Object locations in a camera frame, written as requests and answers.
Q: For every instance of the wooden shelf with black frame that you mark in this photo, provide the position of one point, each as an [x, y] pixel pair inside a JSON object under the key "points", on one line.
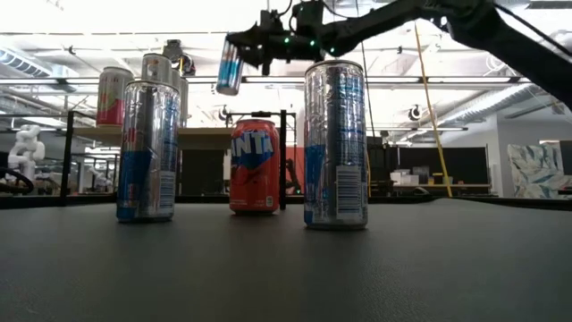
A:
{"points": [[203, 138]]}

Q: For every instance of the black partition panel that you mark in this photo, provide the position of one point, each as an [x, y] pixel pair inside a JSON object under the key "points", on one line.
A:
{"points": [[465, 163]]}

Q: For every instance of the black curved hoop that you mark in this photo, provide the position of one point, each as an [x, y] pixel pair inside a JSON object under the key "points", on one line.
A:
{"points": [[24, 179]]}

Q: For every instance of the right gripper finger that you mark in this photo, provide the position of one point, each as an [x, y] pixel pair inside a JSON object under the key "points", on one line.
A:
{"points": [[254, 44]]}

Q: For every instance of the silver ventilation duct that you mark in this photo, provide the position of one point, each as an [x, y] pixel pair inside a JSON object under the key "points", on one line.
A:
{"points": [[491, 100], [27, 65]]}

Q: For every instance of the orange Fanta can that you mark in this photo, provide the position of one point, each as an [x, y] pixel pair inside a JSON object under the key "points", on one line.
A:
{"points": [[254, 174]]}

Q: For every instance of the suspended linear ceiling light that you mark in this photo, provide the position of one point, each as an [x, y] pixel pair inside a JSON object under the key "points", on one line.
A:
{"points": [[393, 80], [420, 129]]}

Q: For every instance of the silver blue Red Bull can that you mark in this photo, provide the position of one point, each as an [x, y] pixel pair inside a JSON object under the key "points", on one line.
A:
{"points": [[147, 156], [335, 143], [230, 71]]}

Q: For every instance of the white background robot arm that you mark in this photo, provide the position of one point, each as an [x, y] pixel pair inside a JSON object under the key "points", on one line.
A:
{"points": [[27, 152], [100, 176]]}

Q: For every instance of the wooden background bench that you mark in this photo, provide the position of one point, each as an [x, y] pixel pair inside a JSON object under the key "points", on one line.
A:
{"points": [[465, 185]]}

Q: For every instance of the white pink soda can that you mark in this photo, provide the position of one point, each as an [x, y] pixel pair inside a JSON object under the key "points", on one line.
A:
{"points": [[109, 98]]}

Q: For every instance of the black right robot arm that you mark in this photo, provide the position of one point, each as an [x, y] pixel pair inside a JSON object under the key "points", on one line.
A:
{"points": [[491, 27]]}

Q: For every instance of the black table mat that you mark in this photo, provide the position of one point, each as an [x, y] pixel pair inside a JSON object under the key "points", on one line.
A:
{"points": [[313, 268]]}

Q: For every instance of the patterned wall panel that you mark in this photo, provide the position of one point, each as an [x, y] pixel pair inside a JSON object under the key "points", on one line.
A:
{"points": [[534, 172]]}

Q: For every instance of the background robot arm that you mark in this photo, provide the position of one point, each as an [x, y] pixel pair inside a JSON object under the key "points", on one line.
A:
{"points": [[295, 176]]}

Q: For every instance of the white cardboard box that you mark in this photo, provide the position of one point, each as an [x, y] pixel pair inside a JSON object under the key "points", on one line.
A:
{"points": [[404, 178]]}

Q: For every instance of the red background panel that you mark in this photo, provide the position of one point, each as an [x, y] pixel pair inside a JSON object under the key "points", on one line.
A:
{"points": [[295, 153]]}

